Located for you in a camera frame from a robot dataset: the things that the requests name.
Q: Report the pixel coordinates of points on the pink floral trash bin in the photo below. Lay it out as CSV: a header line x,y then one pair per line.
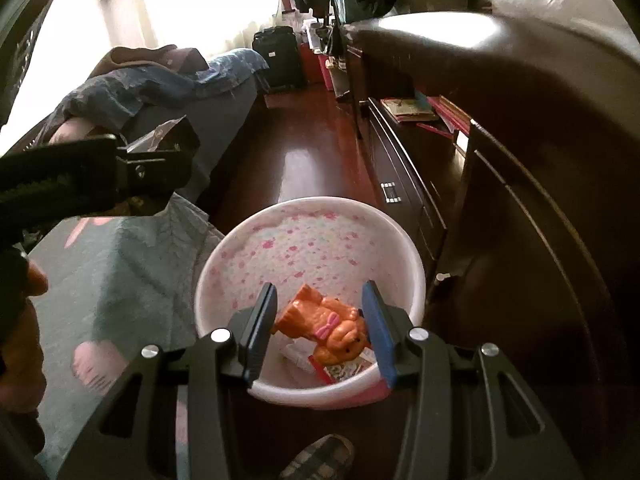
x,y
310,240

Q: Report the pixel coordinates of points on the person's left hand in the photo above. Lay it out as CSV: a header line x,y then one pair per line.
x,y
35,281

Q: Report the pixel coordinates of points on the black perforated crate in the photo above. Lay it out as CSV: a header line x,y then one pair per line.
x,y
25,45

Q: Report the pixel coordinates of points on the blue duvet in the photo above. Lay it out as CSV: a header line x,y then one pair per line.
x,y
125,90

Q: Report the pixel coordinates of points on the stack of books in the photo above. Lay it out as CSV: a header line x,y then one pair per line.
x,y
407,107

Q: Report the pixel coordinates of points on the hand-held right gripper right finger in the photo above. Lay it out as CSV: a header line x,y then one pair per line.
x,y
377,330

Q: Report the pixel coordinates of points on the silver foil wrapper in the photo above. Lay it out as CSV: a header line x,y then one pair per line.
x,y
170,132

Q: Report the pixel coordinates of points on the bed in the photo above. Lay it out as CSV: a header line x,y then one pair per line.
x,y
220,125

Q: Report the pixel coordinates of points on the plaid slipper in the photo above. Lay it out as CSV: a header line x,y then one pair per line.
x,y
320,460

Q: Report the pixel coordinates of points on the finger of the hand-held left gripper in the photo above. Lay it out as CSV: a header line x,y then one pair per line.
x,y
155,172

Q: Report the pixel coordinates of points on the brown blanket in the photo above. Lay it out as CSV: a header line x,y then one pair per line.
x,y
150,57

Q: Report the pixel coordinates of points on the pink folded quilt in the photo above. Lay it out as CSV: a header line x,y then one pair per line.
x,y
65,131

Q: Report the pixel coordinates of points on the red snack bag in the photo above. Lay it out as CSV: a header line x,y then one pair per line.
x,y
345,370

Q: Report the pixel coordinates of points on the black suitcase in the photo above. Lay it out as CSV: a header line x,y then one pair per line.
x,y
277,57

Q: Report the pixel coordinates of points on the white paper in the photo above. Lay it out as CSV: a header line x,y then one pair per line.
x,y
297,350

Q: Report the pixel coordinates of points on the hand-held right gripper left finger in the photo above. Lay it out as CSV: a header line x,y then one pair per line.
x,y
260,330

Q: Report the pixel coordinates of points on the red box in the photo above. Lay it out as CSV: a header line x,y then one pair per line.
x,y
311,67

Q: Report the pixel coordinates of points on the orange dog figurine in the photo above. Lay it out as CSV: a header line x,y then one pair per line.
x,y
330,332

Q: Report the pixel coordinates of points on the leaf print tablecloth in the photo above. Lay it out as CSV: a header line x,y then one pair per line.
x,y
125,280

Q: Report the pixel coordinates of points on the dark wooden cabinet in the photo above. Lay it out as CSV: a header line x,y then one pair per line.
x,y
500,160

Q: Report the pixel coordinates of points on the sheer window curtain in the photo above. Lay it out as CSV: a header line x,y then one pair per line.
x,y
210,5

